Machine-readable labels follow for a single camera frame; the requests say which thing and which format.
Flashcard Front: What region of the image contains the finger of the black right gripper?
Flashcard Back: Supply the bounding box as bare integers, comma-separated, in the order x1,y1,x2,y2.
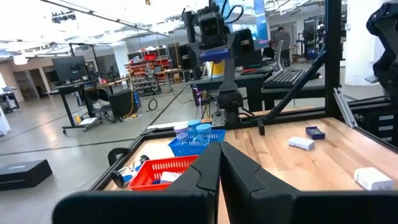
229,36,237,62
192,45,201,70

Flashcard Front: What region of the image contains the black clamp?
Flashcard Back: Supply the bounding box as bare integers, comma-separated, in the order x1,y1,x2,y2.
107,147,132,166

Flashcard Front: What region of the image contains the black box on floor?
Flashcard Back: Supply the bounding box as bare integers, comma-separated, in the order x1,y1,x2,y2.
0,159,53,191

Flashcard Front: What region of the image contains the dark computer desk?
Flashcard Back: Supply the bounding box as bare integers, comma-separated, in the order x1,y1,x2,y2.
188,63,326,113

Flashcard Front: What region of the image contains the white and yellow canister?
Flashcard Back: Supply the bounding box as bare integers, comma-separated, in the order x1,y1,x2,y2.
206,60,226,79

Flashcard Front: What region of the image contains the purple capped sand hourglass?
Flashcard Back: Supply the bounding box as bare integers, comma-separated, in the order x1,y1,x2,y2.
173,123,190,146

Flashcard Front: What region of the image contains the black ceiling spotlight cluster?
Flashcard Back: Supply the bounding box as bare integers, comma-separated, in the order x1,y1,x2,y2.
51,11,77,24

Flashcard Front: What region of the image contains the black keyboard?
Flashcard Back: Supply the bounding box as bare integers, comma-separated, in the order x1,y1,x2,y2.
262,67,307,90

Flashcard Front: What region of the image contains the red plastic basket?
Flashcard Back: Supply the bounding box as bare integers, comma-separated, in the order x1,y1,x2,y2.
127,154,200,191

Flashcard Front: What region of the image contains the large computer monitor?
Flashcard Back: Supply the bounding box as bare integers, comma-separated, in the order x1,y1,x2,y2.
214,0,270,50

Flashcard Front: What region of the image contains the person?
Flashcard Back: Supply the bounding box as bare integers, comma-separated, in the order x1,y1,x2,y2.
366,1,398,103
273,26,292,68

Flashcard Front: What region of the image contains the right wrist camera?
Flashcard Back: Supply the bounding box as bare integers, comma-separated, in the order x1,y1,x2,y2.
197,6,226,43

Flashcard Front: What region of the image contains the black monitor stand pole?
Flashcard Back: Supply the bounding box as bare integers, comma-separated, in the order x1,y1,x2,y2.
182,11,197,80

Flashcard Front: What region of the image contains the black aluminium table frame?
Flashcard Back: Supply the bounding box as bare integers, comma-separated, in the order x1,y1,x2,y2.
90,0,398,191

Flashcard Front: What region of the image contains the large white wall charger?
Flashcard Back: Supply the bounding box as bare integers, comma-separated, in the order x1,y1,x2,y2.
353,167,394,191

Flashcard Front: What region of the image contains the shelf with red bins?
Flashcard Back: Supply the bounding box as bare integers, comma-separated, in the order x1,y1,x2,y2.
124,52,174,96

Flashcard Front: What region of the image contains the black monitor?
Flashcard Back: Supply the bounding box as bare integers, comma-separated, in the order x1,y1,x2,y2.
52,55,90,83

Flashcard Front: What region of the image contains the black rolling desk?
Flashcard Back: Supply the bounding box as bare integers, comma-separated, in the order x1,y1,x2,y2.
55,79,131,134

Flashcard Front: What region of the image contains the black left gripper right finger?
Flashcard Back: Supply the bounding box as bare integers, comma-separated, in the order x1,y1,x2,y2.
220,141,398,224

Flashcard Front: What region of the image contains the black labelled drawer unit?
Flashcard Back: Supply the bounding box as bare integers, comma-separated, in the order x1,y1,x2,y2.
349,98,398,147

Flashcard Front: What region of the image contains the blue plastic basket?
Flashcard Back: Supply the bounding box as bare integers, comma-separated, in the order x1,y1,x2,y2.
167,129,227,157

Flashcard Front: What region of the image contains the white pillar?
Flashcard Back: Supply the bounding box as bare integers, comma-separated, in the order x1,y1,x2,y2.
0,107,12,136

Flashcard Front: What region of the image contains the black cabinet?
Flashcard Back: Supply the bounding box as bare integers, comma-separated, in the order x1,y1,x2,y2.
108,88,139,119

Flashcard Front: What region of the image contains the silver aluminium brace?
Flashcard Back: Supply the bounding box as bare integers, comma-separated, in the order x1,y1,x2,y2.
333,88,359,128

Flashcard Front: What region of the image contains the long ceiling light bar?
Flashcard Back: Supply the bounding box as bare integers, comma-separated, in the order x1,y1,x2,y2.
40,0,170,37

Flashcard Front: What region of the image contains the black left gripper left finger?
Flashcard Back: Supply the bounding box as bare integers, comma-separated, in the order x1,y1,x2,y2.
52,141,221,224

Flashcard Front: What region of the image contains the blue capped sand hourglass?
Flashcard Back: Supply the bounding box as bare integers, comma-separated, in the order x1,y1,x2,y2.
196,123,213,144
187,119,201,138

